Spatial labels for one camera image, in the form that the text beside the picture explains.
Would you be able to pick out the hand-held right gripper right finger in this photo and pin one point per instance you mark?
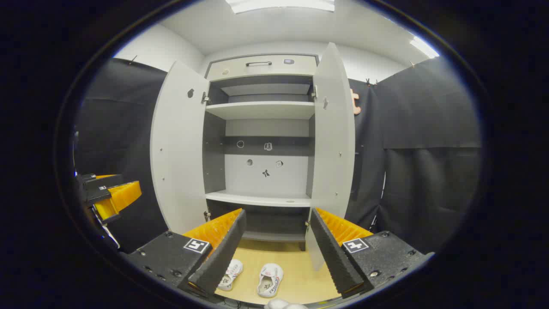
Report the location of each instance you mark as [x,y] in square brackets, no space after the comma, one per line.
[332,253]

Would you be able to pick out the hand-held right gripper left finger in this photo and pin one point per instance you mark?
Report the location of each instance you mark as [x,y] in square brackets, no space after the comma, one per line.
[223,253]

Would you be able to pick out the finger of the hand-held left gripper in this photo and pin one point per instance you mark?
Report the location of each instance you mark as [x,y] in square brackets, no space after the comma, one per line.
[105,180]
[124,195]

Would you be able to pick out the white shoe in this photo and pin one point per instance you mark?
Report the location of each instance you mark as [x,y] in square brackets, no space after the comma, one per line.
[233,270]
[270,279]

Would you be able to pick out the white shoe cabinet door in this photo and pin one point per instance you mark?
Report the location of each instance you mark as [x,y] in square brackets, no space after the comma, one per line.
[180,150]
[332,141]

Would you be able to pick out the white shoe cabinet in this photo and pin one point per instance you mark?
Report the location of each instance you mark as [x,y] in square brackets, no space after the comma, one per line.
[266,174]

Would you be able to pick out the beige cabinet drawer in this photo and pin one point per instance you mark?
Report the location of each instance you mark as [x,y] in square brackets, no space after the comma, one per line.
[240,68]

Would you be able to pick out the black backdrop cloth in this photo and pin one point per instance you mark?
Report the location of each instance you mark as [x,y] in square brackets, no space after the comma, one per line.
[120,120]
[429,171]

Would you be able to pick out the ceiling light panel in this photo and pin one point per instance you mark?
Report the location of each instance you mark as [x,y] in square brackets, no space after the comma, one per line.
[424,47]
[279,4]

